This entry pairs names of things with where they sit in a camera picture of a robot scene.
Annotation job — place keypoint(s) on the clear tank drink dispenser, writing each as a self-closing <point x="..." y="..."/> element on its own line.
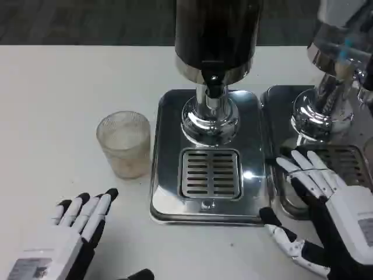
<point x="329" y="58"/>

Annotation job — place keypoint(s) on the steel base tray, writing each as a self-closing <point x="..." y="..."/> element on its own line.
<point x="250" y="131"/>
<point x="277" y="116"/>

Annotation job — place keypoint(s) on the dark tank drink dispenser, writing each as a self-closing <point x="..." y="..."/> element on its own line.
<point x="215" y="29"/>

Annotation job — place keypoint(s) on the slotted steel drip grid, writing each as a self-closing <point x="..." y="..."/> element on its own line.
<point x="211" y="173"/>
<point x="346" y="163"/>

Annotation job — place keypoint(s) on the chrome dispenser tap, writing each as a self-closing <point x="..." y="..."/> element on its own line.
<point x="365" y="93"/>

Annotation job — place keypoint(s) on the clear ribbed glass cup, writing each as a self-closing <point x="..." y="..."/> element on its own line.
<point x="123" y="146"/>

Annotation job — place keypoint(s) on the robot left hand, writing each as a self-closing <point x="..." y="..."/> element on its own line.
<point x="67" y="233"/>

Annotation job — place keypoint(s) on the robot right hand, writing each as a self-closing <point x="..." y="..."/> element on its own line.
<point x="346" y="221"/>

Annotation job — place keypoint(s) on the black dispenser tap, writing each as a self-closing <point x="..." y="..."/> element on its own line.
<point x="213" y="76"/>

